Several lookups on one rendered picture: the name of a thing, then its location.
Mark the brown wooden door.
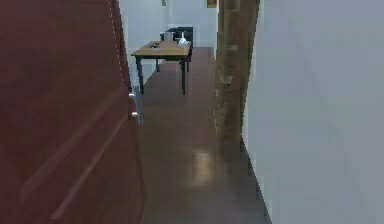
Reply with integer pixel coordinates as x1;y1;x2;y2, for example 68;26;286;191
213;0;261;153

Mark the wooden table with black legs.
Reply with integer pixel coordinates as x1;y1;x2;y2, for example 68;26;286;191
130;39;194;96

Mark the white bottle-shaped vase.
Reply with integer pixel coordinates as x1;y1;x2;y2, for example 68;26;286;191
177;31;189;46

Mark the black chair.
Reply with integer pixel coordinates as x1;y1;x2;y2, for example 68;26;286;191
159;26;195;73

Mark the dark red wooden cabinet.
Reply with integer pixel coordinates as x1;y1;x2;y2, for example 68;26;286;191
0;0;146;224

